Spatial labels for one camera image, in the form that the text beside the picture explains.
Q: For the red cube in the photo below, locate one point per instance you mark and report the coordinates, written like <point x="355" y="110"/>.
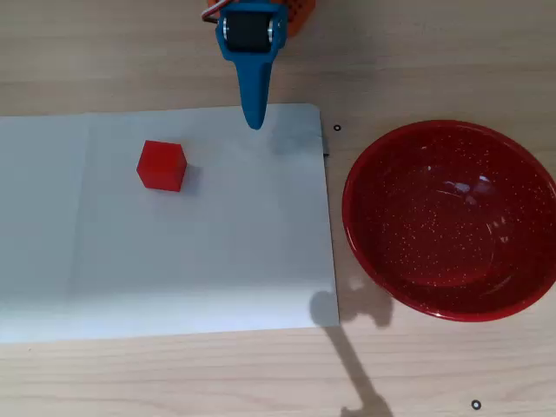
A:
<point x="161" y="165"/>

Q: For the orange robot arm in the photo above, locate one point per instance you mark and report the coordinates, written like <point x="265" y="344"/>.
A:
<point x="299" y="15"/>

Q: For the red speckled bowl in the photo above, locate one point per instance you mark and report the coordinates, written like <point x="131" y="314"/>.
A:
<point x="447" y="221"/>

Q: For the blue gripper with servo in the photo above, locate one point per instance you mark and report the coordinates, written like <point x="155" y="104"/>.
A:
<point x="248" y="32"/>

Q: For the white paper sheet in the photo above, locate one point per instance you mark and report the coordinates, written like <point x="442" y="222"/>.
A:
<point x="174" y="243"/>

